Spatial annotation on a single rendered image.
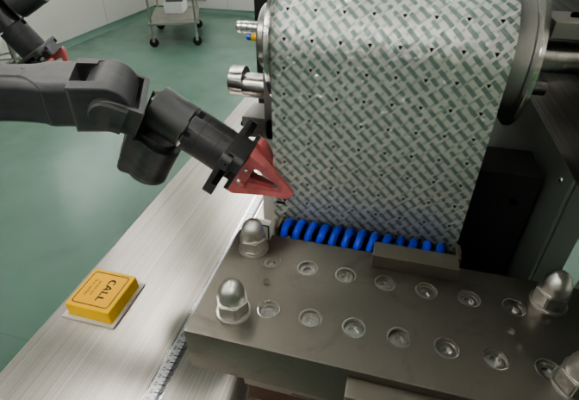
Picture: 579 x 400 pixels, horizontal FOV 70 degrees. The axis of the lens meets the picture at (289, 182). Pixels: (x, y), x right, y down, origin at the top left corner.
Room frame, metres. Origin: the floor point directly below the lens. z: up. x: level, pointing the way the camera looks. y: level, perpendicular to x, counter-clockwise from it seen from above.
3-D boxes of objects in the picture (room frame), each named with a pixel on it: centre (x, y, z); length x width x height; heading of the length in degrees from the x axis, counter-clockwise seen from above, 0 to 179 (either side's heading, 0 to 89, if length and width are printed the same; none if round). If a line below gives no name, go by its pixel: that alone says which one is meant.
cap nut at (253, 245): (0.38, 0.04, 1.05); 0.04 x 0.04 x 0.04
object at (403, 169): (0.41, -0.09, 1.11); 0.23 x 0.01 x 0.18; 75
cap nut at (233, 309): (0.28, 0.06, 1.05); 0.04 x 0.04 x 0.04
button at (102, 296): (0.40, 0.27, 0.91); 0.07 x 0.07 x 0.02; 75
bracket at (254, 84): (0.54, 0.03, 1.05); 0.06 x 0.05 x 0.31; 75
